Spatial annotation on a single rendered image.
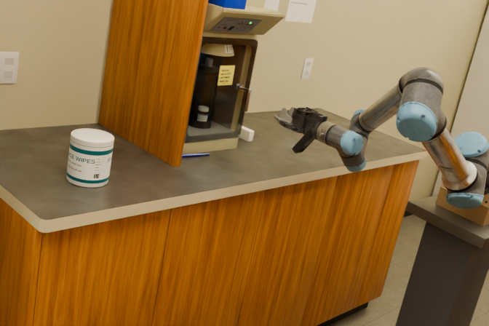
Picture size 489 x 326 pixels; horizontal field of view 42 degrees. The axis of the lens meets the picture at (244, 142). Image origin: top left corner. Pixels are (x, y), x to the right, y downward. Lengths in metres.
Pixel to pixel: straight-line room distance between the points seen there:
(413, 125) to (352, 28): 1.86
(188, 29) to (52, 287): 0.93
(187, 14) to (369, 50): 1.91
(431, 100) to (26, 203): 1.18
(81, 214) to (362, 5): 2.35
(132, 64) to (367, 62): 1.87
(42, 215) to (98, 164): 0.27
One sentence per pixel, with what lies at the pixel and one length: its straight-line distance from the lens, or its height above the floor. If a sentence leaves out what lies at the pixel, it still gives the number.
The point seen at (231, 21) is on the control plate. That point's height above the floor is 1.46.
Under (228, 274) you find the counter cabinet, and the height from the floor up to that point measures 0.55.
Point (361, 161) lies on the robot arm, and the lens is 2.25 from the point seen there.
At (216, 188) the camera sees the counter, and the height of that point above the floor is 0.94.
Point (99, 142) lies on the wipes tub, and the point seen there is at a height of 1.09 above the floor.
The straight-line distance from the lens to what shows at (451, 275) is 2.50.
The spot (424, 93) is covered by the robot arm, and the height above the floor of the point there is 1.41.
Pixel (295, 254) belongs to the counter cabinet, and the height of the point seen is 0.55.
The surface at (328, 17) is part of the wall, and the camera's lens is 3.52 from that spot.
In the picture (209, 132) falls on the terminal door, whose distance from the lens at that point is 2.44.
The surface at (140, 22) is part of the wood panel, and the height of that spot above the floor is 1.38.
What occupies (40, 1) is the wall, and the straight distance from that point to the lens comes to 2.42.
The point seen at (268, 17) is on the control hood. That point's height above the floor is 1.49.
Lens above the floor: 1.72
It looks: 17 degrees down
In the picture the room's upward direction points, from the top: 11 degrees clockwise
